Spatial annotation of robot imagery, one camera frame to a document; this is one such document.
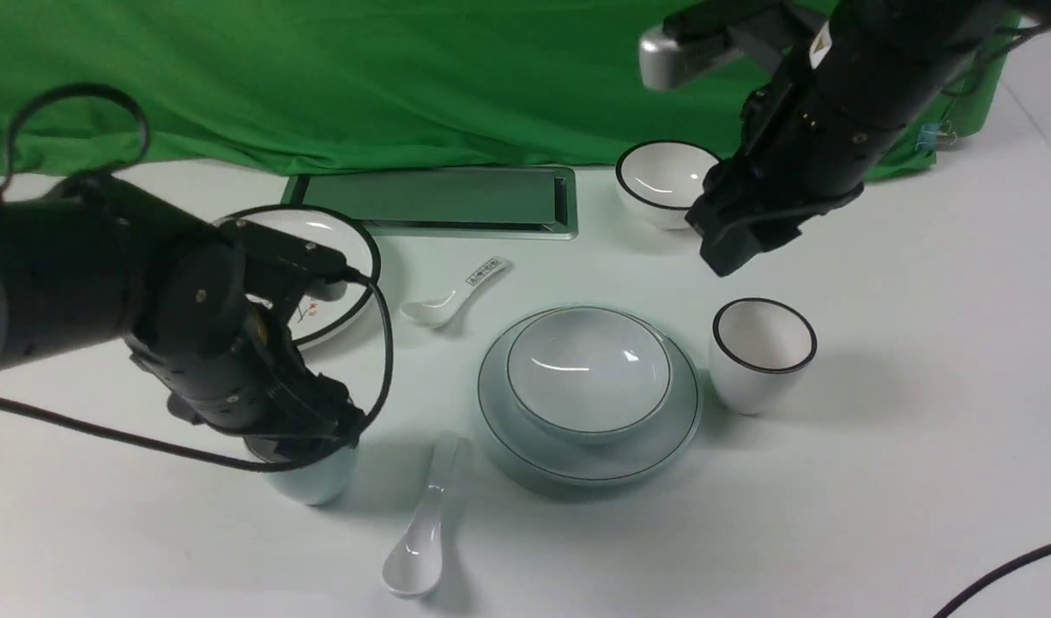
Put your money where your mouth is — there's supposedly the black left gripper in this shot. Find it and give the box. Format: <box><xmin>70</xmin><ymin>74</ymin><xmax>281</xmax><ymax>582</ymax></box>
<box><xmin>126</xmin><ymin>305</ymin><xmax>365</xmax><ymax>455</ymax></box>

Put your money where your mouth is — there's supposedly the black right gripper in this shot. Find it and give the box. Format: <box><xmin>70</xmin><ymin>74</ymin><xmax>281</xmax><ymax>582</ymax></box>
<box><xmin>686</xmin><ymin>158</ymin><xmax>865</xmax><ymax>277</ymax></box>

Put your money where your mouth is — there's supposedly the pale blue cup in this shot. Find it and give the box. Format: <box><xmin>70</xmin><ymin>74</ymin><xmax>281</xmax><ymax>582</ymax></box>
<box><xmin>244</xmin><ymin>438</ymin><xmax>358</xmax><ymax>507</ymax></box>

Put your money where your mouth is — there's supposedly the pale blue bowl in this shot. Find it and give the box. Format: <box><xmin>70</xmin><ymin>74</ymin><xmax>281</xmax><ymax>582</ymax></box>
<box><xmin>504</xmin><ymin>306</ymin><xmax>675</xmax><ymax>445</ymax></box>

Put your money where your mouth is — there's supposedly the plain white ceramic spoon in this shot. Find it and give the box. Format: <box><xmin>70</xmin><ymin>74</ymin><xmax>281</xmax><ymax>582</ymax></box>
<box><xmin>382</xmin><ymin>432</ymin><xmax>465</xmax><ymax>599</ymax></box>

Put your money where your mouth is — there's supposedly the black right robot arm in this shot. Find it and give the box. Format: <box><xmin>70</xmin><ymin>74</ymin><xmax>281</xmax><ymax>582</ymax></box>
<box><xmin>686</xmin><ymin>1</ymin><xmax>1051</xmax><ymax>277</ymax></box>

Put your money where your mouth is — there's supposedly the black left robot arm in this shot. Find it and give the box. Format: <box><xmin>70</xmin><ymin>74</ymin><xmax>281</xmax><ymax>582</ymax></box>
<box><xmin>0</xmin><ymin>173</ymin><xmax>365</xmax><ymax>458</ymax></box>

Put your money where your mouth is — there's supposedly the illustrated plate black rim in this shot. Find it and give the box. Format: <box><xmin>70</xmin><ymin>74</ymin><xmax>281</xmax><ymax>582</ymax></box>
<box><xmin>212</xmin><ymin>206</ymin><xmax>383</xmax><ymax>351</ymax></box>

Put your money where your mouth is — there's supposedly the white bowl black rim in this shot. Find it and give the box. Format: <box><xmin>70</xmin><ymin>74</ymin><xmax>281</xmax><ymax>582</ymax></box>
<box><xmin>614</xmin><ymin>140</ymin><xmax>720</xmax><ymax>230</ymax></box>

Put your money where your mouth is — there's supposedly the white cup black rim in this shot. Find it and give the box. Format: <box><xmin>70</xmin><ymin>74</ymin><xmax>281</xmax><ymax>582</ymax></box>
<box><xmin>707</xmin><ymin>297</ymin><xmax>818</xmax><ymax>415</ymax></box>

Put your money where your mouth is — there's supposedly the white spoon with label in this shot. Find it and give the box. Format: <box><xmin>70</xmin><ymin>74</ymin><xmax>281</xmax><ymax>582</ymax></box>
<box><xmin>400</xmin><ymin>258</ymin><xmax>512</xmax><ymax>329</ymax></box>

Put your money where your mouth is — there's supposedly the blue binder clip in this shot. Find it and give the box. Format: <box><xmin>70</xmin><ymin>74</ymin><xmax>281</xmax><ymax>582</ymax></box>
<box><xmin>914</xmin><ymin>121</ymin><xmax>959</xmax><ymax>153</ymax></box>

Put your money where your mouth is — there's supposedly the pale blue plate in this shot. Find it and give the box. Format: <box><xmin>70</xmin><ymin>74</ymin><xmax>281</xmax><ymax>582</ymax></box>
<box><xmin>473</xmin><ymin>305</ymin><xmax>703</xmax><ymax>488</ymax></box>

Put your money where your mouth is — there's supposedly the green cloth backdrop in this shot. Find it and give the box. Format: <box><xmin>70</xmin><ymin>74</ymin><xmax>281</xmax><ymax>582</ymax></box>
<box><xmin>0</xmin><ymin>0</ymin><xmax>1022</xmax><ymax>183</ymax></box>

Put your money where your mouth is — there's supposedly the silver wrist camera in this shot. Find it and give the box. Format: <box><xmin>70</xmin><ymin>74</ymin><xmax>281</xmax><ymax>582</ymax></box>
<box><xmin>637</xmin><ymin>25</ymin><xmax>742</xmax><ymax>92</ymax></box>

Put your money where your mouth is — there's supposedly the metal table cable hatch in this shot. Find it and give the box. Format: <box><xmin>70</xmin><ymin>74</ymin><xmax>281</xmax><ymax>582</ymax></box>
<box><xmin>281</xmin><ymin>166</ymin><xmax>577</xmax><ymax>241</ymax></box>

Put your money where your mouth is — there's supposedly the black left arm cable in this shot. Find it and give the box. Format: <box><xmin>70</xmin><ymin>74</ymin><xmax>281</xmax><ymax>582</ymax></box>
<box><xmin>0</xmin><ymin>83</ymin><xmax>396</xmax><ymax>474</ymax></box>

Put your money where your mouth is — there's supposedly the black cable on table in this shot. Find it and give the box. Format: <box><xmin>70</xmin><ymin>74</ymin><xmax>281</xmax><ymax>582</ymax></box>
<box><xmin>931</xmin><ymin>536</ymin><xmax>1051</xmax><ymax>618</ymax></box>

